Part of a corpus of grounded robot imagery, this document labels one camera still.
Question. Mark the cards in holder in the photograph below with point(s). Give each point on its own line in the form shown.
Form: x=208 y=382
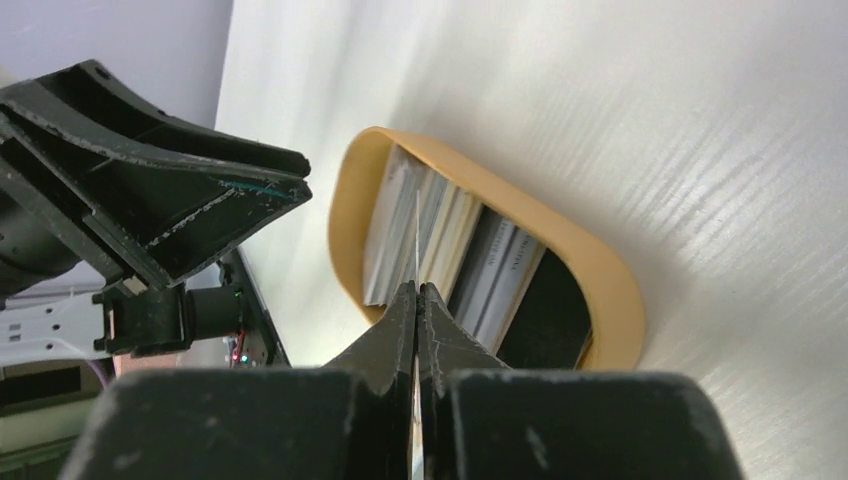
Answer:
x=427 y=229

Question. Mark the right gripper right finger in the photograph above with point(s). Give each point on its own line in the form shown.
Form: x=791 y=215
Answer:
x=483 y=420

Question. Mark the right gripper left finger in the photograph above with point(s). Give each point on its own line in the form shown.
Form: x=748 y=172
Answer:
x=350 y=419

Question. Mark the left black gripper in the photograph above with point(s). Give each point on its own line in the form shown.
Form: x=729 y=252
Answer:
x=146 y=198

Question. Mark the tan oval card holder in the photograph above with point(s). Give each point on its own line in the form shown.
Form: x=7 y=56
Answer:
x=612 y=295

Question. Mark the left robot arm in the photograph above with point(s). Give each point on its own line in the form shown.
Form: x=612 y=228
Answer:
x=109 y=322

